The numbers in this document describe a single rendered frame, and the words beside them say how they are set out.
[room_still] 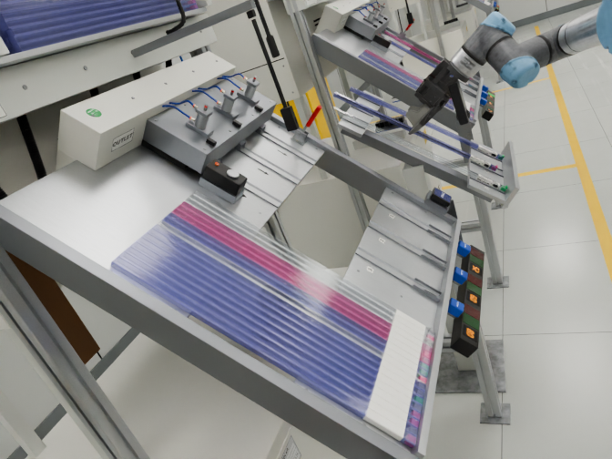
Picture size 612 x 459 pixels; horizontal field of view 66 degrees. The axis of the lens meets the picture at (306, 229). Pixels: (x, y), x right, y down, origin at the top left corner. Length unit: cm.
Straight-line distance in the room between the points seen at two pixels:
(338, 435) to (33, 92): 69
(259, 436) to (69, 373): 37
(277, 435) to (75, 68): 76
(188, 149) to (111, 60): 22
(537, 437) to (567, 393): 19
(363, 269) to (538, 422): 93
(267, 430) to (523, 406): 96
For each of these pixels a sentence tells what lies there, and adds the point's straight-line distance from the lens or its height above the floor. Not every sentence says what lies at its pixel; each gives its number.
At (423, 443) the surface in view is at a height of 73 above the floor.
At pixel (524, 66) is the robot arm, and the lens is 125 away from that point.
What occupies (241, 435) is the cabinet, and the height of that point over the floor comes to 62.
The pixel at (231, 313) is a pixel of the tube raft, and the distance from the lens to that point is 72.
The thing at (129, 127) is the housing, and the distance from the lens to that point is 93.
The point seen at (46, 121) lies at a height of 129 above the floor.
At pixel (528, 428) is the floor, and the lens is 169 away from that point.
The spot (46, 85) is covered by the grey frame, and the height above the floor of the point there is 134.
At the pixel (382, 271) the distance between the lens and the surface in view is 95.
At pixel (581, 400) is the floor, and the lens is 176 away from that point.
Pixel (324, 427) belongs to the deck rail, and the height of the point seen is 80.
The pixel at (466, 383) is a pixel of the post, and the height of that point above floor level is 1.
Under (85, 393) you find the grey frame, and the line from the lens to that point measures 91.
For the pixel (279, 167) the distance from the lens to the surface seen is 107.
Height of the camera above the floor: 130
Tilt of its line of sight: 23 degrees down
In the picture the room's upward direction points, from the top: 21 degrees counter-clockwise
